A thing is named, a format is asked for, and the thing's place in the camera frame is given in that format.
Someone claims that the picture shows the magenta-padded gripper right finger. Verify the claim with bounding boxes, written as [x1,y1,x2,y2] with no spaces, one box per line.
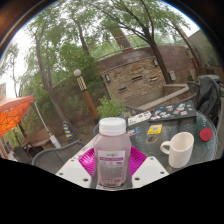
[127,146,170,190]

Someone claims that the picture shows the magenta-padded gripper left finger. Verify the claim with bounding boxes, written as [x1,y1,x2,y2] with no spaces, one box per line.
[55,147,98,190]

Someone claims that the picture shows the pink drink bottle white cap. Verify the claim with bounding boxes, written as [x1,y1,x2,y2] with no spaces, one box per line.
[93,117,133,191]

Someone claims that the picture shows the white ceramic mug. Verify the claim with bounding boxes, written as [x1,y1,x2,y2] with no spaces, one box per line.
[159,131,195,169]

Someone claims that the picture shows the blue yellow striped cone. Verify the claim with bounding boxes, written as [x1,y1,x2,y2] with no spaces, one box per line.
[62,120,75,140]

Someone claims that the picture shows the small colourful sticker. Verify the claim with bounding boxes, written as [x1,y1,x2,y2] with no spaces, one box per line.
[128,126,143,137]

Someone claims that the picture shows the yellow card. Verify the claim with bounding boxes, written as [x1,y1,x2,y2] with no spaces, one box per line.
[147,124,163,136]

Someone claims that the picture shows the white sticker sheet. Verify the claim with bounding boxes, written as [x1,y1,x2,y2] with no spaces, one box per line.
[127,110,153,127]

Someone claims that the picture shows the black metal chair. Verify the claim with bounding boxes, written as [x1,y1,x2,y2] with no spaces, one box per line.
[11,141,33,165]

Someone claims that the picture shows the black laptop with stickers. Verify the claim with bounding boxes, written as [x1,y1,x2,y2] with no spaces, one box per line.
[148,99,198,124]

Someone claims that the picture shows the flat round red coaster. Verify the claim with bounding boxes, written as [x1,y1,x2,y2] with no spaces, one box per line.
[199,127,214,142]

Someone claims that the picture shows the green potted plant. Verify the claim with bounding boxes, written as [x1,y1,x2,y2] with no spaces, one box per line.
[96,96,127,119]

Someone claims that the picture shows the orange patio umbrella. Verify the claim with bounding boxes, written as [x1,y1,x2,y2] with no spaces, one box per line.
[0,95,63,149]

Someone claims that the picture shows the leaning thin-trunk tree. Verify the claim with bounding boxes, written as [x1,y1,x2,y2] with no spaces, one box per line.
[19,9,98,129]

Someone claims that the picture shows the dark-trunk tree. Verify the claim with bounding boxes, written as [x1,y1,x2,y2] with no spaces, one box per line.
[83,0,201,85]

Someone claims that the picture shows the brown tape ring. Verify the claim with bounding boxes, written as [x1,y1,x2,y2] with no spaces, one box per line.
[145,134,159,145]

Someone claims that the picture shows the brown lamp post white globe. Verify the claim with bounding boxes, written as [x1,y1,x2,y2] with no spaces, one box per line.
[73,68,101,124]

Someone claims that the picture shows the grey wall box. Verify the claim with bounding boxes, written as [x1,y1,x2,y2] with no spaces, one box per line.
[168,70,177,82]

